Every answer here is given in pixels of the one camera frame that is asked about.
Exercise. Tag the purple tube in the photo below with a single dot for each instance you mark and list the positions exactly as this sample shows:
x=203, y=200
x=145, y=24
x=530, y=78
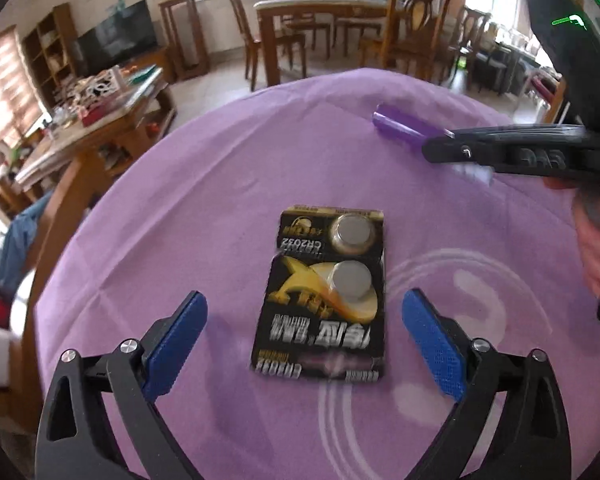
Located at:
x=400, y=121

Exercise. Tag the wooden dining table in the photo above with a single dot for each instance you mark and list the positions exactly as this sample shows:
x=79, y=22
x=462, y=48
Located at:
x=320, y=10

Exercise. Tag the wooden bookshelf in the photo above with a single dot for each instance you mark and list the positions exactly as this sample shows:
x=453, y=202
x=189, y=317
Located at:
x=50, y=50

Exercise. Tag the blue clothes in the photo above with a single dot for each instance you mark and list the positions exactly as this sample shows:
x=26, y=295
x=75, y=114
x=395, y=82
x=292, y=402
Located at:
x=20, y=240

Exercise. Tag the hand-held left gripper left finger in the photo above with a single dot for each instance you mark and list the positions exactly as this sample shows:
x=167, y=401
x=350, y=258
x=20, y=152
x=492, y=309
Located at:
x=175, y=345

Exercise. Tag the white lattice basket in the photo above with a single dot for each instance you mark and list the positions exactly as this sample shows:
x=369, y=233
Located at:
x=97, y=88

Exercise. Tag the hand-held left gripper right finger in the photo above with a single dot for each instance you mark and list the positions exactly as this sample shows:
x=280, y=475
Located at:
x=435, y=345

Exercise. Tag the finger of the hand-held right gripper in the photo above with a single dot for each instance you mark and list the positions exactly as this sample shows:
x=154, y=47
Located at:
x=505, y=152

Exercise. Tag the large black button battery pack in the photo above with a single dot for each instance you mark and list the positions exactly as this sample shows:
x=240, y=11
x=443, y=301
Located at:
x=320, y=320

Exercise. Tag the flat red box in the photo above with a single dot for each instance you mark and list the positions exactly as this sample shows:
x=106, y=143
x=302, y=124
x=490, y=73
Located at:
x=92, y=116

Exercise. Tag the window with striped blinds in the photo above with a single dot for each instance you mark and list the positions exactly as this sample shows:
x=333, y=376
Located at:
x=7, y=90

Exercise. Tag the person's right hand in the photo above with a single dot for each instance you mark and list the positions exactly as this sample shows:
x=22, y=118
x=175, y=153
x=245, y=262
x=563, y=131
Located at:
x=592, y=245

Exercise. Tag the wooden coffee table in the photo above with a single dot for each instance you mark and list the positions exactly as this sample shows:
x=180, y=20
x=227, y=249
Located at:
x=80, y=150

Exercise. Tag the flat screen television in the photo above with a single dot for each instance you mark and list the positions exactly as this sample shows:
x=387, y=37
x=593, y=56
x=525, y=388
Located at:
x=115, y=40

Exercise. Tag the tall wooden plant stand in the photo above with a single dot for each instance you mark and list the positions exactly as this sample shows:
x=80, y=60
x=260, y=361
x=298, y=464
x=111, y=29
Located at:
x=182, y=35

